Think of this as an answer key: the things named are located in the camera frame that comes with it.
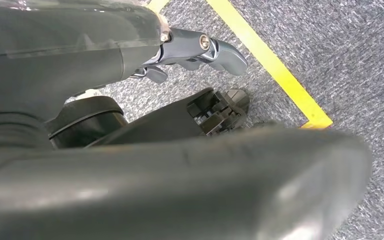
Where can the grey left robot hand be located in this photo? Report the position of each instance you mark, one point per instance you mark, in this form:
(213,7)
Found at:
(62,49)

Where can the dark robot body shell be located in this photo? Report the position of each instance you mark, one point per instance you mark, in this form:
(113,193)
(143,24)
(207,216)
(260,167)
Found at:
(178,185)

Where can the black round joint housing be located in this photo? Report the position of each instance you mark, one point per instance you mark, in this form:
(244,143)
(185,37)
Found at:
(86,122)

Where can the yellow floor tape square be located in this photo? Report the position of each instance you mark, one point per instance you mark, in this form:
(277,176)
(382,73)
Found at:
(271,63)

